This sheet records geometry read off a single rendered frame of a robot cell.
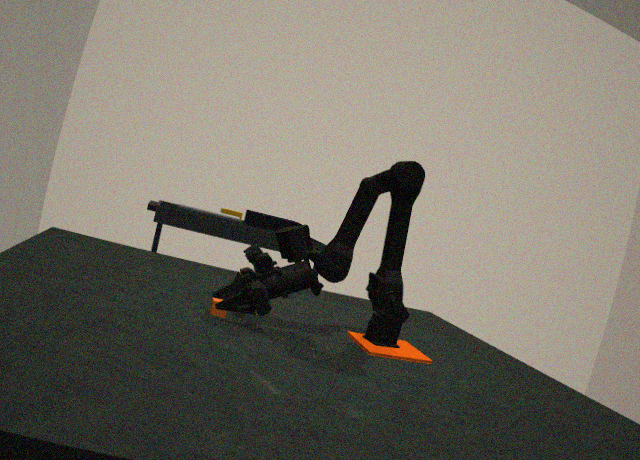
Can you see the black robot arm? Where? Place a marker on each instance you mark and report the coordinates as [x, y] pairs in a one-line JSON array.
[[404, 181]]

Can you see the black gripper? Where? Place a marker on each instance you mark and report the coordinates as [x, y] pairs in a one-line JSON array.
[[248, 293]]

